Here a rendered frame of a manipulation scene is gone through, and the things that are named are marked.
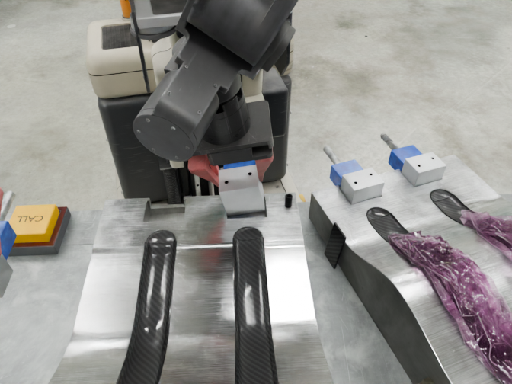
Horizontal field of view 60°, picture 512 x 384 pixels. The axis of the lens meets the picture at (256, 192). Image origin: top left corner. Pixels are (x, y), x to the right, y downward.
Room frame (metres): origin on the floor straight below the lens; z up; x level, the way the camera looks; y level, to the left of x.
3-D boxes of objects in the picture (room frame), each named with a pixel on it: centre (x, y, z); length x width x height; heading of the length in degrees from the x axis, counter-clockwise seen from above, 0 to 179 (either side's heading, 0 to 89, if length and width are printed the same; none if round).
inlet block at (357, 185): (0.53, -0.14, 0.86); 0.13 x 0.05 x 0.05; 20
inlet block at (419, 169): (0.56, -0.24, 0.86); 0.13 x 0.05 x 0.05; 20
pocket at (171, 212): (0.41, 0.12, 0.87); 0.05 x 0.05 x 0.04; 3
